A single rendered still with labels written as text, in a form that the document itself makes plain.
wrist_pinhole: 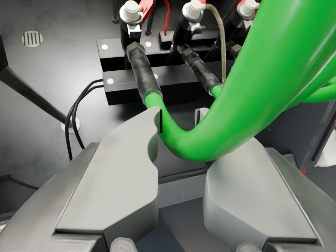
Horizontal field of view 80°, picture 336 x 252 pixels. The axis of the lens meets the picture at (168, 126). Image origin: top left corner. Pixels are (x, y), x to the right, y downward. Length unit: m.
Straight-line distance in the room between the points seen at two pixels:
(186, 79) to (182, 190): 0.20
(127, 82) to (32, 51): 0.29
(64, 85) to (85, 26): 0.17
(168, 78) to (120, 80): 0.09
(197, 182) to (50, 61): 0.43
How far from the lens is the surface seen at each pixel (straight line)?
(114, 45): 0.40
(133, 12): 0.27
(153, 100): 0.16
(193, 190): 0.39
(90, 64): 0.55
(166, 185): 0.38
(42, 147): 0.52
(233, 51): 0.35
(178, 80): 0.38
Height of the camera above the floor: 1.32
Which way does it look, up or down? 74 degrees down
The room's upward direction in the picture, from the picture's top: 46 degrees clockwise
